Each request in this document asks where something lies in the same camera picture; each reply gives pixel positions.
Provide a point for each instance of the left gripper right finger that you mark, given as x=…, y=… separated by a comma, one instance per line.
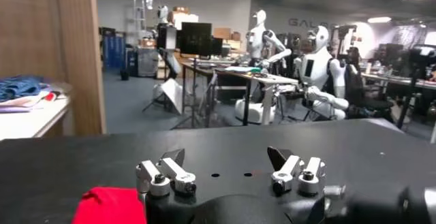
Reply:
x=296, y=174

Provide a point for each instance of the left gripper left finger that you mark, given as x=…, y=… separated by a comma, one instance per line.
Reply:
x=170, y=174

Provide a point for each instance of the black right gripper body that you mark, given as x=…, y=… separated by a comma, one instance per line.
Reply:
x=381, y=208

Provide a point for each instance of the red t-shirt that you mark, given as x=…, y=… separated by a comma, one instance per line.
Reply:
x=109, y=208

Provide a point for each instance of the black leather table cover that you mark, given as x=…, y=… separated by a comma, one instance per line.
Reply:
x=238, y=143

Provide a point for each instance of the white leaning board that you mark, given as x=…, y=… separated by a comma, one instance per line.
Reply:
x=172, y=92

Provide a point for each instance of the black tripod stand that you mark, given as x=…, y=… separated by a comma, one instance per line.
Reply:
x=194, y=92
x=163, y=75

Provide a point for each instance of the black waste bin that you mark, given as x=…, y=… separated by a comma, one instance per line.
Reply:
x=124, y=75

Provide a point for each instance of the white humanoid robot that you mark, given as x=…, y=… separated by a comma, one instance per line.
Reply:
x=259, y=38
x=316, y=65

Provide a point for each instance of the black monitor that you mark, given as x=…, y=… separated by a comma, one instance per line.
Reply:
x=195, y=39

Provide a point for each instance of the white side table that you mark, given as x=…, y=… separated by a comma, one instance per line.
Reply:
x=30, y=123

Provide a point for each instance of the white folded garment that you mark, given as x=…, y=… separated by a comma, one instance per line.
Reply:
x=27, y=103

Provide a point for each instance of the blue striped folded garment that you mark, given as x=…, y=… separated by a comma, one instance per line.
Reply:
x=18, y=87

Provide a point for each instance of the wooden folding screen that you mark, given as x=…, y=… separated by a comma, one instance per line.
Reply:
x=51, y=24

